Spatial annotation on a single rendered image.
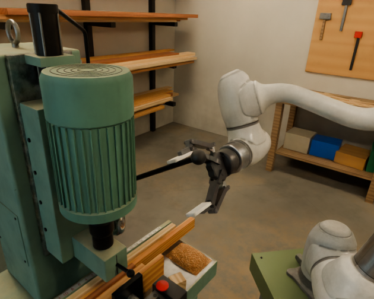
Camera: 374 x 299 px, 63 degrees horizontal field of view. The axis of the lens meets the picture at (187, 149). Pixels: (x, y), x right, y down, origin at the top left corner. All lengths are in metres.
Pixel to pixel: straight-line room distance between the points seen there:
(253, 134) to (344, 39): 2.90
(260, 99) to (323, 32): 2.91
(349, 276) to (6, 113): 0.96
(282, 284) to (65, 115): 1.02
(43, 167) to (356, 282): 0.86
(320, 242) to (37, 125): 0.93
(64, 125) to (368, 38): 3.39
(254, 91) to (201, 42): 3.55
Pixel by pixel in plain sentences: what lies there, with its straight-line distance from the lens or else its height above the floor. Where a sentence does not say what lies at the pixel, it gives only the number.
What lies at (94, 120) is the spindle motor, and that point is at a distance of 0.58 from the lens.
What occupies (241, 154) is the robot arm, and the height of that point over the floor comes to 1.26.
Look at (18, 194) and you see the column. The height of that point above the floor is 1.19.
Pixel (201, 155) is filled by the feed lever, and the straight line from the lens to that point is 0.66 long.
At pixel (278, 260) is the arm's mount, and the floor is 0.69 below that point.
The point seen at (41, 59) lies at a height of 1.52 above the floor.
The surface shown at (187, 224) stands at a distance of 1.10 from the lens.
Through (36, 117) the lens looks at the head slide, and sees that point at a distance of 0.72.
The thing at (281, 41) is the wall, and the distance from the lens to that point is 3.95.
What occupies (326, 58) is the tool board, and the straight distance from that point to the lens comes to 3.79.
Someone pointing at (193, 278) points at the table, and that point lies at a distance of 0.98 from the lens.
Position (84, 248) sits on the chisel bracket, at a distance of 0.85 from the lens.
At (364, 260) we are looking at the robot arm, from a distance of 1.02.
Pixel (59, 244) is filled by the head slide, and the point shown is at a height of 1.07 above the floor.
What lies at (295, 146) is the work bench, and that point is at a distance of 3.60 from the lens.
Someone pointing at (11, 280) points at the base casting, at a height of 0.80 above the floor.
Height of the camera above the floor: 1.62
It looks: 24 degrees down
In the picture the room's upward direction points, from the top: 2 degrees clockwise
